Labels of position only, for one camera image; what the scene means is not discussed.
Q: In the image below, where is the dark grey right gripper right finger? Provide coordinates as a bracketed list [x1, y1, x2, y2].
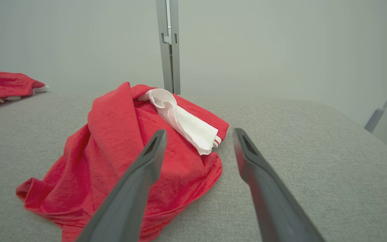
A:
[232, 127, 325, 242]

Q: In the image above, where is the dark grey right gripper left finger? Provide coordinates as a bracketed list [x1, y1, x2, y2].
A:
[76, 129, 168, 242]

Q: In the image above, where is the red garment with white trim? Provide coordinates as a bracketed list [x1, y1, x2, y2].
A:
[15, 82, 230, 242]

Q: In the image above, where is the folded red garment white trim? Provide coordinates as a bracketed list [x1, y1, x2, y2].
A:
[0, 72, 49, 113]

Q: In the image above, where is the slanted grey metal pole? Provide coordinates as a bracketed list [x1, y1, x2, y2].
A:
[364, 66, 387, 133]

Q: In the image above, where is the grey metal frame post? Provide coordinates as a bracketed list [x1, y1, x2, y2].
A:
[156, 0, 181, 95]

